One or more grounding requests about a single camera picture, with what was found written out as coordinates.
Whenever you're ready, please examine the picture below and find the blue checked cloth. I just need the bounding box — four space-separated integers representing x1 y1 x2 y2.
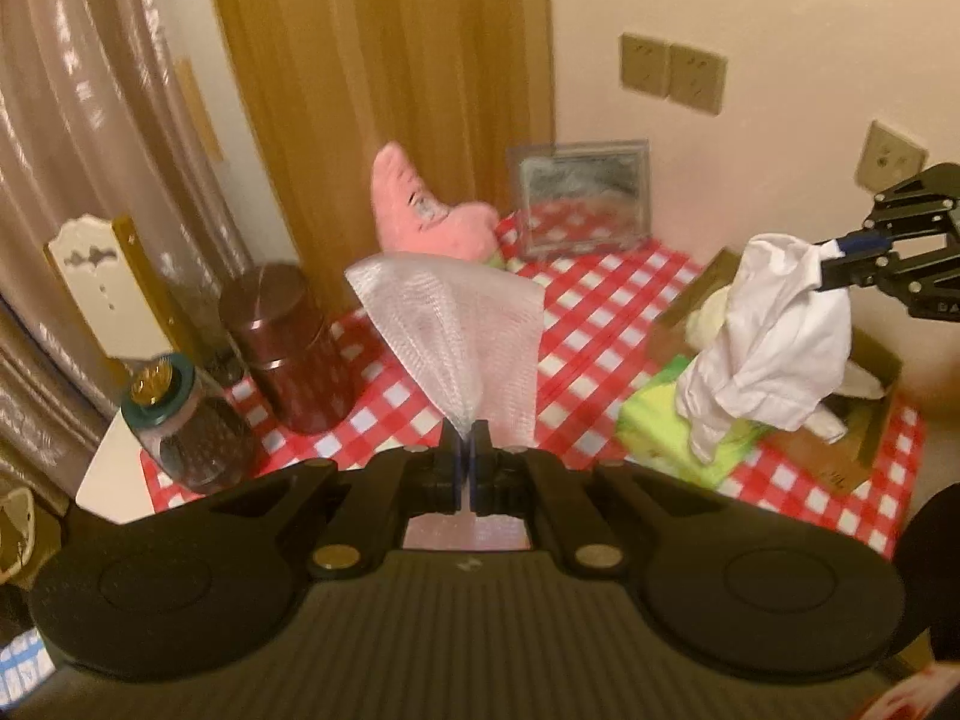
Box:
0 628 55 697

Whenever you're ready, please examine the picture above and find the beige wall socket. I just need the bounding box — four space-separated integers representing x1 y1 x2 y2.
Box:
856 119 928 197
619 33 671 99
667 44 728 116

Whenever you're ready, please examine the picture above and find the cardboard box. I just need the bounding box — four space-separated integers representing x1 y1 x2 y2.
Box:
651 246 905 497

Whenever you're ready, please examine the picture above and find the red checked tablecloth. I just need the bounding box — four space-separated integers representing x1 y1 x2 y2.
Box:
138 206 928 565

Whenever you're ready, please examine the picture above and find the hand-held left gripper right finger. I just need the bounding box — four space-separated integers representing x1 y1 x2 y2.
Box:
470 420 722 580

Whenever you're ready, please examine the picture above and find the clear acrylic picture frame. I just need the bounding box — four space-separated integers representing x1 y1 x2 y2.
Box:
505 138 653 263

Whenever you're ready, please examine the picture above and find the brown metal thermos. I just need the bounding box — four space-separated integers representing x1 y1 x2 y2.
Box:
218 262 355 436

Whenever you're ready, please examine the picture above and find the beige curtain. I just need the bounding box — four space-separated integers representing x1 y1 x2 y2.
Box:
0 0 302 515

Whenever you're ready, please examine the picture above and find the white carved chair back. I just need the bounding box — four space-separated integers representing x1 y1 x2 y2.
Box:
43 213 190 362

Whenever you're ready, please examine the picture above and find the pink starfish plush toy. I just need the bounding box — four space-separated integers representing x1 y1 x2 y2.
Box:
372 140 500 265

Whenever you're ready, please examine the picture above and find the white textured cloth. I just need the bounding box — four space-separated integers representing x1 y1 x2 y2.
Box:
345 253 542 442

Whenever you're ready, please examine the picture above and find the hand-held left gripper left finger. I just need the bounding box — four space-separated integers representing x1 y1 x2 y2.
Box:
204 420 470 580

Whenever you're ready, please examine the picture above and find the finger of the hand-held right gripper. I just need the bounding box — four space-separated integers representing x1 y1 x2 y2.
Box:
820 238 960 323
812 162 960 259

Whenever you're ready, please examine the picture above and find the dark glass jar green lid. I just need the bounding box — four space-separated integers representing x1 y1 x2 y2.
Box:
122 352 257 497

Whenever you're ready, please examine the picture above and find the plain white cloth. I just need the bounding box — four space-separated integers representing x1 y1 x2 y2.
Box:
675 232 853 463

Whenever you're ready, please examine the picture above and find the wooden door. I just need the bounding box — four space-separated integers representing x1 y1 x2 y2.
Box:
201 0 557 310

